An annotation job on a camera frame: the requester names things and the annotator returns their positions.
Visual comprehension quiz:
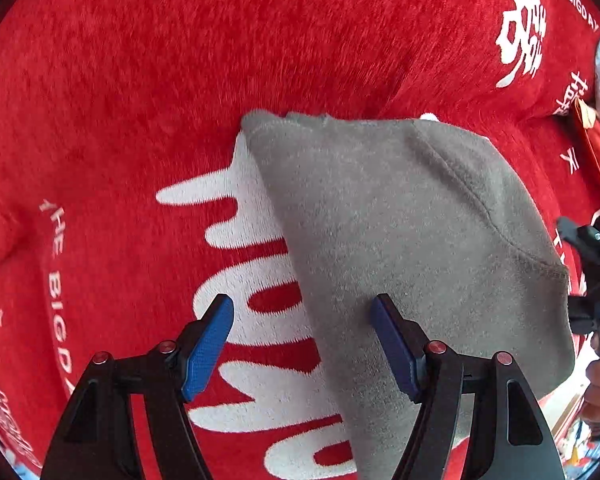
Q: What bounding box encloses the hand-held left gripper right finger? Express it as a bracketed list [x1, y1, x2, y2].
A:
[370, 293, 566, 480]

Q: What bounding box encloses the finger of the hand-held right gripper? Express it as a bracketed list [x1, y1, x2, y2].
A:
[556, 216, 600, 262]
[567, 295, 600, 335]

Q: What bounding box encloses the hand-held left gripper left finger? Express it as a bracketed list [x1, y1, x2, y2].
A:
[40, 294, 235, 480]

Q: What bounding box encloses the grey knit sweater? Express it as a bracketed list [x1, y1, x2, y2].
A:
[241, 109, 576, 480]

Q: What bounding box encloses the light wooden board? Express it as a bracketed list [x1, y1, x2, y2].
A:
[542, 382, 588, 441]

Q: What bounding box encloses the red printed blanket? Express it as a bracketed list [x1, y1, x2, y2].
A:
[0, 0, 600, 480]

